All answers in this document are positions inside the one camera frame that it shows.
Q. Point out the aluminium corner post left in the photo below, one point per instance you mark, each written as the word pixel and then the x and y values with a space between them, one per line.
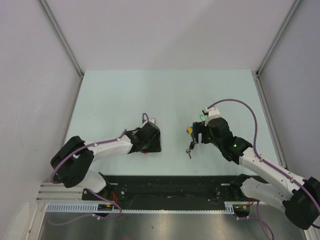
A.
pixel 56 28

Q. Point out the aluminium rail right side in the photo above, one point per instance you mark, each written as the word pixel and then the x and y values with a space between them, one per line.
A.
pixel 270 121

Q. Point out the yellow tag with silver key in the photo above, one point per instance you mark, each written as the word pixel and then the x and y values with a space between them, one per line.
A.
pixel 189 130

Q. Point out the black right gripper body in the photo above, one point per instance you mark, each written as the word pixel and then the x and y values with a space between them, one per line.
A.
pixel 206 138

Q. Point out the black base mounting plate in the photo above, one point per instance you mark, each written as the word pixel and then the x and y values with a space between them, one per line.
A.
pixel 217 187

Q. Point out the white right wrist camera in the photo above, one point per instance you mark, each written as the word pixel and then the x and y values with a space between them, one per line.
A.
pixel 211 113

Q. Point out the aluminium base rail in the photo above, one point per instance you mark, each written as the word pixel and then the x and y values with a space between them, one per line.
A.
pixel 50 192

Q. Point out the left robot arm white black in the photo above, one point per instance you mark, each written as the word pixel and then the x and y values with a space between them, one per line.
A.
pixel 71 164

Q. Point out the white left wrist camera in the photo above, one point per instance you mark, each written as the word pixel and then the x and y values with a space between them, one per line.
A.
pixel 152 120

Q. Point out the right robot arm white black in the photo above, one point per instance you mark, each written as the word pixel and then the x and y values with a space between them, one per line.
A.
pixel 297 197

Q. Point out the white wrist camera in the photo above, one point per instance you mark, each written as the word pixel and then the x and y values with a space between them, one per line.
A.
pixel 211 113
pixel 152 120

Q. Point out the green key tag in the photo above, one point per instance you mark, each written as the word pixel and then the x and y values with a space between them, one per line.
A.
pixel 202 117

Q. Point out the aluminium corner post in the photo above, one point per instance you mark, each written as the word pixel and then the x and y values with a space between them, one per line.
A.
pixel 56 28
pixel 279 35

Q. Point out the aluminium corner post right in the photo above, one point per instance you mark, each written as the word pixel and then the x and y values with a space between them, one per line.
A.
pixel 279 35

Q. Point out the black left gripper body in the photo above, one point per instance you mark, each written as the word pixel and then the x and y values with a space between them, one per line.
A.
pixel 152 145

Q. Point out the grey slotted cable duct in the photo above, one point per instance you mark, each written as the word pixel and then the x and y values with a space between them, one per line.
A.
pixel 106 208

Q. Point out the black tag with silver key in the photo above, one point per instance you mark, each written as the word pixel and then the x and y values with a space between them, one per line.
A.
pixel 189 149

